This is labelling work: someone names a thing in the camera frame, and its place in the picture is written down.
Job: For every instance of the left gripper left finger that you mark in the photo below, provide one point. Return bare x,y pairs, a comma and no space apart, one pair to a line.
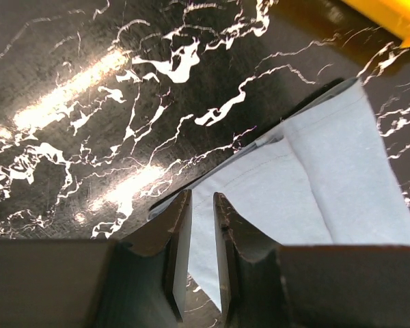
147,277

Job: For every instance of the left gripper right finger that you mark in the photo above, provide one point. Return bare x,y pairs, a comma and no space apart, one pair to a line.
249,275

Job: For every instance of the blue-grey t shirt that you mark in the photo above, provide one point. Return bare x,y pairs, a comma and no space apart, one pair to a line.
320,177

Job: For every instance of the yellow plastic tray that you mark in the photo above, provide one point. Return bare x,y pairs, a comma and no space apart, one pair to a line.
392,15

